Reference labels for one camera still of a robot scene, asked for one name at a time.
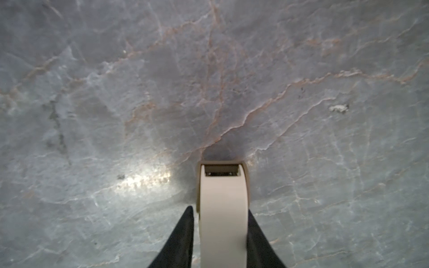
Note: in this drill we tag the beige mini stapler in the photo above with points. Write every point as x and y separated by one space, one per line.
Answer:
223 208

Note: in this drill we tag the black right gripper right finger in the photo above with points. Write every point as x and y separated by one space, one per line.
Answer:
260 253

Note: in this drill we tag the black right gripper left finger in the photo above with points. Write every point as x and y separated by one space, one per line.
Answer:
178 250

